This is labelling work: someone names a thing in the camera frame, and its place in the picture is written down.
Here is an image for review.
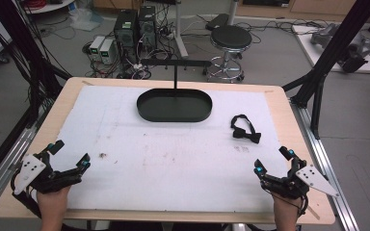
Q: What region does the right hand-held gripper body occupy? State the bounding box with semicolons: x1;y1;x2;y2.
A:
259;159;341;200

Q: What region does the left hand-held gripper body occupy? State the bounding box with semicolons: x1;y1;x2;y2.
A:
11;150;84;196

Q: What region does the black bow tie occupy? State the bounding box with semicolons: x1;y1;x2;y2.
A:
229;114;262;144

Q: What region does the black hanger stand with tray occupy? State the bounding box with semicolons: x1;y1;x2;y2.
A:
136;58;214;123

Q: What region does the person's right hand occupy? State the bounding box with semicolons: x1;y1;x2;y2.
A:
271;192;304;223

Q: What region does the person's left hand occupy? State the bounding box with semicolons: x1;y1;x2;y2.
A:
36;185;72;219

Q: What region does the white table mat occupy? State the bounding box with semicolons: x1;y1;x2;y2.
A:
57;84;289;214

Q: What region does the white floor platform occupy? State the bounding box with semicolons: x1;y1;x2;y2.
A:
291;24;370;75

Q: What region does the white power supply unit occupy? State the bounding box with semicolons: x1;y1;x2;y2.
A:
89;35;106;62
98;38;117;65

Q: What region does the grey machine on platform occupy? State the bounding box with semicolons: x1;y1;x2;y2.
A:
310;22;370;74

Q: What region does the black round stool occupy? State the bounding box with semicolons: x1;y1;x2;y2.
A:
205;24;253;83

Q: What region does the clear plastic bag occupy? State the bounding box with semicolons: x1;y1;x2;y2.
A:
67;7;105;33

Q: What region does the black computer tower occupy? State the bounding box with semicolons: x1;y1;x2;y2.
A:
137;5;158;50
113;9;140;50

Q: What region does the white round table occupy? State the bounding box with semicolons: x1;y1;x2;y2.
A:
21;0;75;15

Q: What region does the black foot pad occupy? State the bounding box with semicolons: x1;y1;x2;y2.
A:
204;13;230;32

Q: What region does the white desk leg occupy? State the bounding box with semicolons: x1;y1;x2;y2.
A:
172;0;190;60

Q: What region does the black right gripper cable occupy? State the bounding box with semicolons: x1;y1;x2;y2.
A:
297;193;310;218

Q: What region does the aluminium rail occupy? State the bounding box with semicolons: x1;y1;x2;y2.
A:
0;104;47;211
289;98;361;231

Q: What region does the black cable bundle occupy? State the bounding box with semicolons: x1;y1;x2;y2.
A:
0;6;57;136

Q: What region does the tangle of floor cables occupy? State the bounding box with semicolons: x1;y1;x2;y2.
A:
81;6;182;81

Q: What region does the black metal frame post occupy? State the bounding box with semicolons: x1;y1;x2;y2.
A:
281;0;370;141
0;0;72;99

